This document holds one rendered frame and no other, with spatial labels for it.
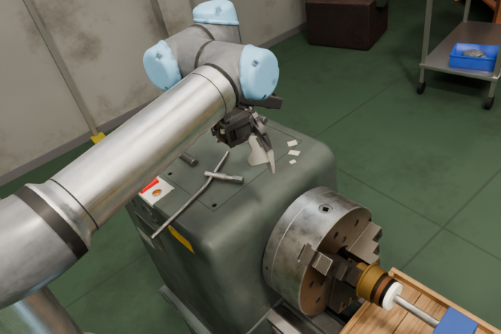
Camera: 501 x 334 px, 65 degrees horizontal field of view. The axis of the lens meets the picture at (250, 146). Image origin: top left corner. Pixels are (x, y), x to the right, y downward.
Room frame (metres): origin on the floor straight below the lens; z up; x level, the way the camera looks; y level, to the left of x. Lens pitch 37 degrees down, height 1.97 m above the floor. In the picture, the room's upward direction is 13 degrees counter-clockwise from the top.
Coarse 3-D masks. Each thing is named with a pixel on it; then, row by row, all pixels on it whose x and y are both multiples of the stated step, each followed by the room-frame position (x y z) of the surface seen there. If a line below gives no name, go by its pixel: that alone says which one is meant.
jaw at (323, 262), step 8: (304, 248) 0.58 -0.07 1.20; (304, 256) 0.57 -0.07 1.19; (312, 256) 0.56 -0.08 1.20; (320, 256) 0.56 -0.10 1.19; (328, 256) 0.55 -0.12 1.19; (336, 256) 0.58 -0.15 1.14; (312, 264) 0.55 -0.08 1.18; (320, 264) 0.54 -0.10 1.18; (328, 264) 0.53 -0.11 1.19; (336, 264) 0.54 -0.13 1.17; (344, 264) 0.54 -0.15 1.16; (352, 264) 0.57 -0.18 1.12; (328, 272) 0.52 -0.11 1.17; (336, 272) 0.54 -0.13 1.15; (344, 272) 0.53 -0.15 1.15; (352, 272) 0.54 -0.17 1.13; (360, 272) 0.53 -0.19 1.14; (344, 280) 0.53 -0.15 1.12; (352, 280) 0.52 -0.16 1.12
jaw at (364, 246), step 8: (368, 224) 0.67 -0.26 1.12; (360, 232) 0.66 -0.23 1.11; (368, 232) 0.65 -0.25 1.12; (376, 232) 0.65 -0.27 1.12; (360, 240) 0.64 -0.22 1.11; (368, 240) 0.63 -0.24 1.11; (376, 240) 0.64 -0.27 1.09; (344, 248) 0.63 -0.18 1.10; (352, 248) 0.62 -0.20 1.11; (360, 248) 0.61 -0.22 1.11; (368, 248) 0.61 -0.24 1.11; (376, 248) 0.61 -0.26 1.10; (352, 256) 0.61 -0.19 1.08; (360, 256) 0.59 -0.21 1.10; (368, 256) 0.59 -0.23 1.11; (376, 256) 0.58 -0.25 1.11; (368, 264) 0.57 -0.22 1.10
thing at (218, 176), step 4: (208, 172) 0.84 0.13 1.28; (212, 172) 0.84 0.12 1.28; (216, 172) 0.83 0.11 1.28; (220, 172) 0.83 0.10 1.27; (204, 176) 0.84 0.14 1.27; (208, 176) 0.83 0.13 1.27; (212, 176) 0.83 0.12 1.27; (216, 176) 0.82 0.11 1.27; (220, 176) 0.82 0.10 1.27; (224, 176) 0.81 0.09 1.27; (228, 176) 0.81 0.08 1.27; (232, 176) 0.81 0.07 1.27; (236, 176) 0.80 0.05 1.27; (224, 180) 0.81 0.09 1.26; (232, 180) 0.80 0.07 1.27; (236, 180) 0.79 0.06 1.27; (240, 180) 0.79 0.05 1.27; (244, 180) 0.79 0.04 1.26
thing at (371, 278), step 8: (360, 264) 0.57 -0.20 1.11; (376, 264) 0.56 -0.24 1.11; (368, 272) 0.53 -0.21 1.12; (376, 272) 0.53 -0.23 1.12; (384, 272) 0.53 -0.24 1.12; (360, 280) 0.52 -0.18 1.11; (368, 280) 0.52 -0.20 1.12; (376, 280) 0.51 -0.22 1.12; (384, 280) 0.51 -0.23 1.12; (392, 280) 0.51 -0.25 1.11; (360, 288) 0.51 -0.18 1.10; (368, 288) 0.50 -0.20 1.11; (376, 288) 0.50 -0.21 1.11; (384, 288) 0.49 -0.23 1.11; (360, 296) 0.52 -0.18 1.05; (368, 296) 0.49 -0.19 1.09; (376, 296) 0.48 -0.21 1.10; (384, 296) 0.48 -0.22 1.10; (376, 304) 0.48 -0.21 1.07
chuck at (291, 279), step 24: (336, 192) 0.74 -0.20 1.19; (312, 216) 0.64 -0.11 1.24; (336, 216) 0.62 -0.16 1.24; (360, 216) 0.67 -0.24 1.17; (288, 240) 0.61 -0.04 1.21; (312, 240) 0.58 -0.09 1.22; (336, 240) 0.61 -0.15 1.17; (288, 264) 0.57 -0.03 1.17; (288, 288) 0.55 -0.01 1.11; (312, 288) 0.55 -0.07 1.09; (312, 312) 0.54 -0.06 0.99
